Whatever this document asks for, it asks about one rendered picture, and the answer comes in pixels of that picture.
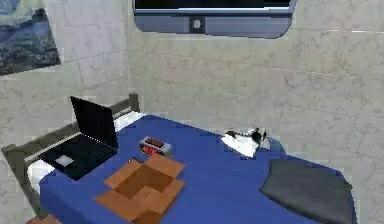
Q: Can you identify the blue covered bed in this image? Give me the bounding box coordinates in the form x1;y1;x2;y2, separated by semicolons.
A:
0;92;358;224

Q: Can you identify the open brown cardboard box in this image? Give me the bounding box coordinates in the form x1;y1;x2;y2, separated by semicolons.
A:
93;154;187;224

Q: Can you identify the grey framed window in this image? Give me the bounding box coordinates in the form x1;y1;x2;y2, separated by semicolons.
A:
132;0;298;40

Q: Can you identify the black laptop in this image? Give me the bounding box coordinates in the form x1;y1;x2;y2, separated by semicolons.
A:
38;95;120;182

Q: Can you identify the dark grey pillow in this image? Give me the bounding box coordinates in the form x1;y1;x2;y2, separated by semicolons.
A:
259;158;358;224

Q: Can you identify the blue framed picture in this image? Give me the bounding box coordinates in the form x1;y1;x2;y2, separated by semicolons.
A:
0;0;62;77

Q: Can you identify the brown wooden furniture corner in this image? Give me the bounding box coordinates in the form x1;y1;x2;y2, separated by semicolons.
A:
25;214;63;224

